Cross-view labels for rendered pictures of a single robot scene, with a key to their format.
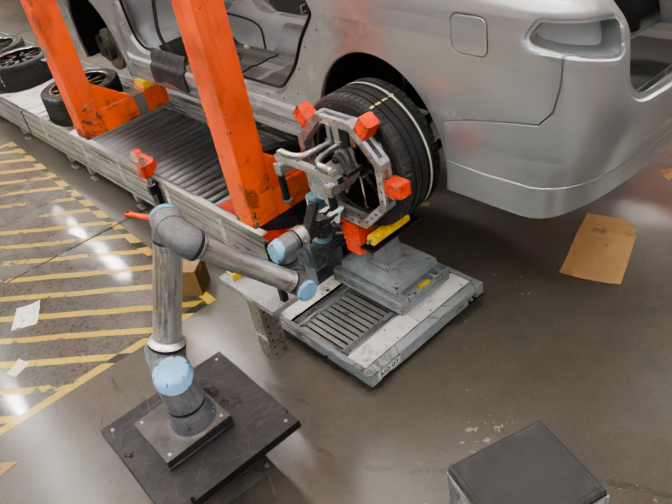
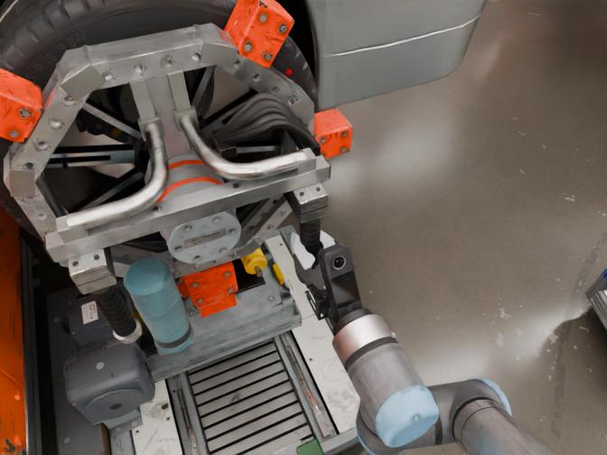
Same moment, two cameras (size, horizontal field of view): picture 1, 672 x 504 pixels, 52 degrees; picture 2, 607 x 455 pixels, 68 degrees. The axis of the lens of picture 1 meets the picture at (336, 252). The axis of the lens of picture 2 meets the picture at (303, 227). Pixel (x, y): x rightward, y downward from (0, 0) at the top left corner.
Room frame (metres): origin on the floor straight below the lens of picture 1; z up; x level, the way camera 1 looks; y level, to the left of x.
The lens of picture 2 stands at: (2.36, 0.47, 1.45)
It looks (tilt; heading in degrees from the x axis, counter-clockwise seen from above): 49 degrees down; 283
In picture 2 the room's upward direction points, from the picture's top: straight up
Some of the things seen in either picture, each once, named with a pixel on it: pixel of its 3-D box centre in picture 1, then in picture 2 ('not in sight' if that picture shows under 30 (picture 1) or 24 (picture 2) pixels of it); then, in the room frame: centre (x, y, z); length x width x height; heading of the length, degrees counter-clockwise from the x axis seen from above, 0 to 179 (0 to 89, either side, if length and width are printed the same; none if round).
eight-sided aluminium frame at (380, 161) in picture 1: (345, 169); (182, 176); (2.74, -0.12, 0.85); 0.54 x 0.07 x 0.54; 36
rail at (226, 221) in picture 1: (157, 186); not in sight; (4.06, 1.07, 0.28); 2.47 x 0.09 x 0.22; 36
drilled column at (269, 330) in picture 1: (266, 319); not in sight; (2.58, 0.40, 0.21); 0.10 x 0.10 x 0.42; 36
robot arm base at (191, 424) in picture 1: (189, 409); not in sight; (1.91, 0.69, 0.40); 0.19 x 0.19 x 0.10
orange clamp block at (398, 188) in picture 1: (397, 188); (325, 134); (2.49, -0.31, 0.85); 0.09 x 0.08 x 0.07; 36
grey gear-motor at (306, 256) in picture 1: (332, 244); (111, 346); (3.02, 0.01, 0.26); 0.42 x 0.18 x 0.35; 126
